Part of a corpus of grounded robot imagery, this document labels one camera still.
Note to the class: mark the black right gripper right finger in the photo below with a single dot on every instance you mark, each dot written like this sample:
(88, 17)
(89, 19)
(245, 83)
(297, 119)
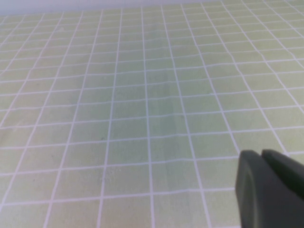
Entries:
(287, 169)

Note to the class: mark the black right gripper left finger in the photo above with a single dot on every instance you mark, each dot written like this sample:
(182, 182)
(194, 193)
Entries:
(261, 202)

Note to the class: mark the green checkered tablecloth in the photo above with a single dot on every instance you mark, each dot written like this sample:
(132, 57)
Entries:
(142, 107)

